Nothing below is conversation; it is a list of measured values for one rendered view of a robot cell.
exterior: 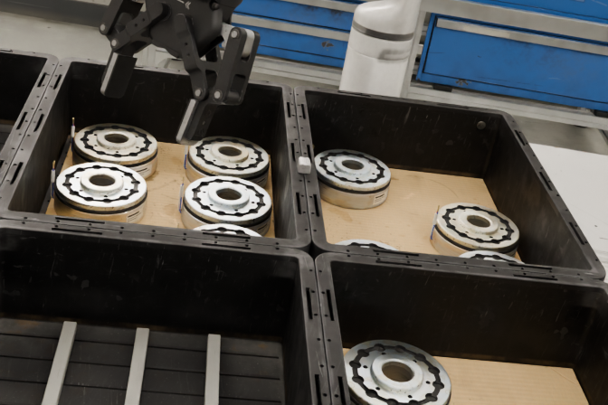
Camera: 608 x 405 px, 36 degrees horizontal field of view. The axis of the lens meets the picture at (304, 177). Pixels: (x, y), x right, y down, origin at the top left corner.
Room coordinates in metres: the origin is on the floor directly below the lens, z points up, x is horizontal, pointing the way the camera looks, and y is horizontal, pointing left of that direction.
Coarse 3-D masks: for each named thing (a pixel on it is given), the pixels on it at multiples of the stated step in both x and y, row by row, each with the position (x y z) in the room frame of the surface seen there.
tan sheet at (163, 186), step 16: (160, 144) 1.09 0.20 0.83; (176, 144) 1.10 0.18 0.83; (160, 160) 1.04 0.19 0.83; (176, 160) 1.05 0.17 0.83; (160, 176) 1.00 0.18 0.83; (176, 176) 1.01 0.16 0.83; (160, 192) 0.96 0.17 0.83; (176, 192) 0.97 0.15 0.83; (48, 208) 0.88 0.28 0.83; (160, 208) 0.93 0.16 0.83; (176, 208) 0.93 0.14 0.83; (272, 208) 0.97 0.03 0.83; (160, 224) 0.89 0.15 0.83; (176, 224) 0.90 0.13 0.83; (272, 224) 0.94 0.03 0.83
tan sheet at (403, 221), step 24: (408, 192) 1.08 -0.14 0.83; (432, 192) 1.09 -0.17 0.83; (456, 192) 1.10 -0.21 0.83; (480, 192) 1.12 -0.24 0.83; (336, 216) 0.98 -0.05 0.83; (360, 216) 0.99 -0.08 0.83; (384, 216) 1.00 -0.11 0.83; (408, 216) 1.01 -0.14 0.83; (432, 216) 1.03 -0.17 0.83; (336, 240) 0.93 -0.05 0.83; (384, 240) 0.95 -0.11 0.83; (408, 240) 0.96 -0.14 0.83
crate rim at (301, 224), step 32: (64, 64) 1.06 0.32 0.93; (96, 64) 1.08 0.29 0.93; (288, 96) 1.09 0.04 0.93; (32, 128) 0.88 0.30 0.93; (288, 128) 0.99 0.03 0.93; (288, 160) 0.92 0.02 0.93; (0, 192) 0.74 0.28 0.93; (64, 224) 0.71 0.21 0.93; (96, 224) 0.72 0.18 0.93; (128, 224) 0.72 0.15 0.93
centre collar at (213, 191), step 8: (216, 184) 0.94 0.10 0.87; (224, 184) 0.94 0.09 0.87; (232, 184) 0.95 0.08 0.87; (208, 192) 0.92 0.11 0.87; (216, 192) 0.93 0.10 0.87; (232, 192) 0.94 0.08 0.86; (240, 192) 0.93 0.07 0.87; (216, 200) 0.91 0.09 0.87; (224, 200) 0.91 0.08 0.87; (240, 200) 0.92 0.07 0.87; (248, 200) 0.92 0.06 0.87; (232, 208) 0.90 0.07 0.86
